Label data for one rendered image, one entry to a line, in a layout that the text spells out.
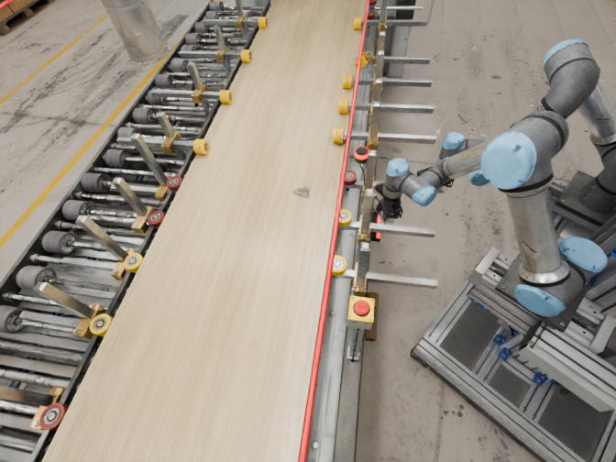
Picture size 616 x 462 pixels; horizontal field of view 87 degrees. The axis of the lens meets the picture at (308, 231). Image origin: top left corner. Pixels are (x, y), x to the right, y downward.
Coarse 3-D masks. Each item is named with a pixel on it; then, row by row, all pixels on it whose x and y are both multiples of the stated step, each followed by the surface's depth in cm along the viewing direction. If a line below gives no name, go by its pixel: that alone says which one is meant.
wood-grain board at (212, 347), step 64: (320, 0) 278; (256, 64) 227; (320, 64) 222; (256, 128) 188; (320, 128) 184; (192, 192) 164; (256, 192) 161; (320, 192) 158; (192, 256) 143; (256, 256) 140; (320, 256) 138; (128, 320) 128; (192, 320) 126; (256, 320) 124; (128, 384) 115; (192, 384) 113; (256, 384) 112; (64, 448) 105; (128, 448) 104; (192, 448) 103; (256, 448) 101
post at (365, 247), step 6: (360, 246) 113; (366, 246) 112; (360, 252) 113; (366, 252) 113; (360, 258) 117; (366, 258) 116; (360, 264) 120; (366, 264) 120; (360, 270) 125; (366, 270) 124; (360, 276) 128; (360, 282) 133
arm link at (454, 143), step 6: (450, 132) 135; (456, 132) 135; (450, 138) 133; (456, 138) 133; (462, 138) 132; (444, 144) 136; (450, 144) 133; (456, 144) 132; (462, 144) 134; (444, 150) 138; (450, 150) 135; (456, 150) 135; (462, 150) 134; (444, 156) 139; (450, 156) 138
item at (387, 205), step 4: (384, 196) 127; (380, 200) 134; (384, 200) 133; (388, 200) 126; (392, 200) 125; (396, 200) 127; (400, 200) 125; (380, 204) 134; (384, 204) 132; (388, 204) 131; (392, 204) 125; (396, 204) 125; (400, 204) 131; (380, 208) 135; (384, 208) 131; (388, 208) 130; (392, 208) 130; (396, 208) 130; (400, 208) 131; (384, 212) 130; (388, 212) 130; (392, 212) 129; (396, 212) 130; (388, 216) 132; (392, 216) 133; (396, 216) 133; (400, 216) 133; (384, 220) 133
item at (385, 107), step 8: (360, 104) 184; (368, 104) 184; (384, 104) 183; (392, 104) 182; (400, 104) 182; (408, 104) 181; (408, 112) 182; (416, 112) 181; (424, 112) 180; (432, 112) 180
